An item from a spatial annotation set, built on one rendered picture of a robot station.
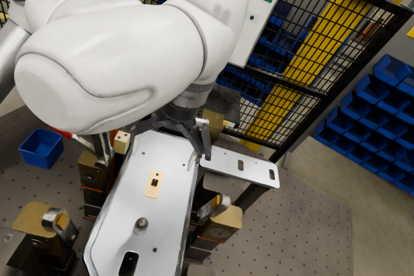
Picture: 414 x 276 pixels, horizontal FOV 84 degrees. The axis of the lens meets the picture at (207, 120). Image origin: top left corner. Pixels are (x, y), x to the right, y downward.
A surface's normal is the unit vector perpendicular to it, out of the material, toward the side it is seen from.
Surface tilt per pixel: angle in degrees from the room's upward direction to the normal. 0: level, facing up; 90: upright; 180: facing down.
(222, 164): 0
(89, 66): 39
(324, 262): 0
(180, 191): 0
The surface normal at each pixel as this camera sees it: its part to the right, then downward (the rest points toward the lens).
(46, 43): -0.06, -0.37
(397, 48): -0.43, 0.53
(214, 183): 0.31, -0.67
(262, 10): -0.11, 0.67
